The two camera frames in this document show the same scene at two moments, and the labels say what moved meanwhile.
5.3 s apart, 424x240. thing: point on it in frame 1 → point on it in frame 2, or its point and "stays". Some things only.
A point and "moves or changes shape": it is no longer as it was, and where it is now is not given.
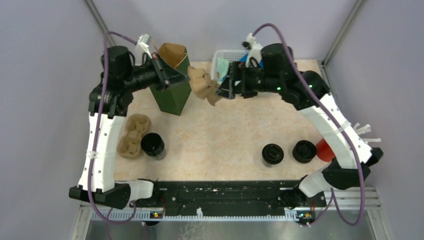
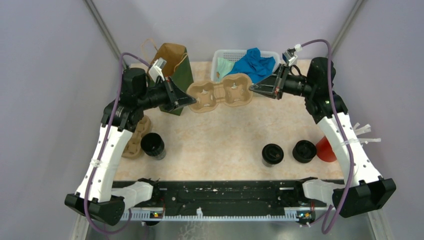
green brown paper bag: [173, 99] stays
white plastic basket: [231, 55] stays
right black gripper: [239, 71] → [273, 86]
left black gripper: [165, 74] → [175, 96]
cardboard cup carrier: [135, 125] stays
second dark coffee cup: [153, 144] stays
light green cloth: [222, 67] stays
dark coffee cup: [272, 154] stays
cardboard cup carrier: [202, 85] moves or changes shape
